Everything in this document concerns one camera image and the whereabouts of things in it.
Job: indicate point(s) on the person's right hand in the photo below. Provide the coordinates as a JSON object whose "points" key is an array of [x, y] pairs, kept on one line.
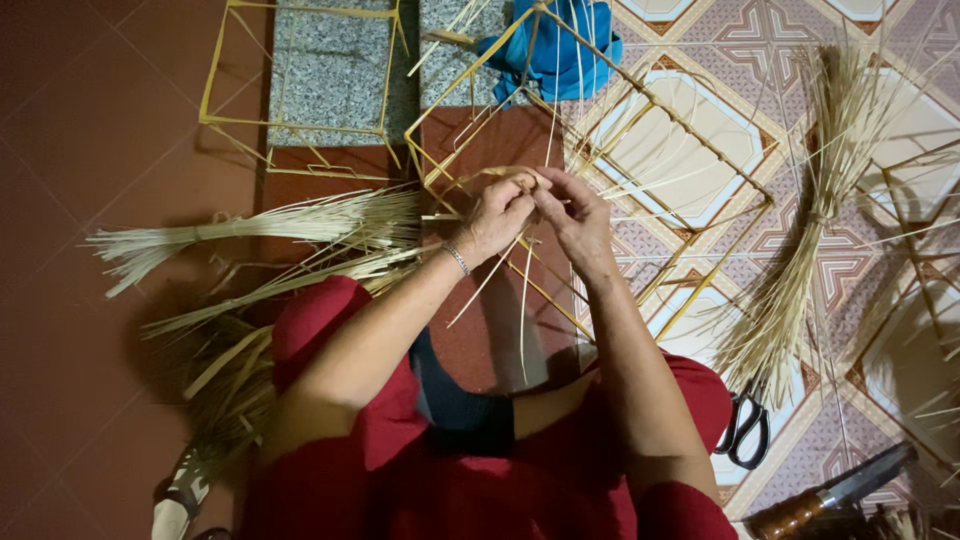
{"points": [[589, 232]]}

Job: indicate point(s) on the person's left hand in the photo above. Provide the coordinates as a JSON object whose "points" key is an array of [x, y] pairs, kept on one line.
{"points": [[495, 217]]}

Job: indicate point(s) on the person's left fingers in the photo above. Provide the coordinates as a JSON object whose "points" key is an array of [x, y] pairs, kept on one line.
{"points": [[523, 189]]}

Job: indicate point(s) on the thin bamboo binding strips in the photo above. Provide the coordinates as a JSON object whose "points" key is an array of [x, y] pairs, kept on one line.
{"points": [[525, 300]]}

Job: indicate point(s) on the large bamboo cube frame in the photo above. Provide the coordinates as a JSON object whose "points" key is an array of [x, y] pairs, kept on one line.
{"points": [[679, 124]]}

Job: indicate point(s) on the blue cloth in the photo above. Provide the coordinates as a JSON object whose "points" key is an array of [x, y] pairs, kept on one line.
{"points": [[559, 56]]}

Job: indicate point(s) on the tied bundle of bamboo strips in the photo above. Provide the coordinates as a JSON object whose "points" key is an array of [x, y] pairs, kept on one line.
{"points": [[285, 223]]}

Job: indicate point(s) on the long bundle of bamboo strips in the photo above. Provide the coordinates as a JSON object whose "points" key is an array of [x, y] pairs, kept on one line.
{"points": [[814, 240]]}

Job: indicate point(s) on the person's red garment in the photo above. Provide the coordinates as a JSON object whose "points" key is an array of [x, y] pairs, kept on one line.
{"points": [[390, 480]]}

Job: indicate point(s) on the black scissors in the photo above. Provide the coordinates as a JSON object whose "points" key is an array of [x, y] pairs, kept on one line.
{"points": [[750, 431]]}

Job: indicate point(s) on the loose heap of bamboo strips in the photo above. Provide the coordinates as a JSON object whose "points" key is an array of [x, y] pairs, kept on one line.
{"points": [[232, 390]]}

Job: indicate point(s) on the patterned sandal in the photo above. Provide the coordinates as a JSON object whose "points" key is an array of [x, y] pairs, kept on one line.
{"points": [[184, 495]]}

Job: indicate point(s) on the small bamboo cube frame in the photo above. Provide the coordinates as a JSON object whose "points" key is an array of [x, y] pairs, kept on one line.
{"points": [[214, 75]]}

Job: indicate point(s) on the unfinished bamboo frame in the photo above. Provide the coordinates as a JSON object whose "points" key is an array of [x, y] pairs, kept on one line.
{"points": [[911, 247]]}

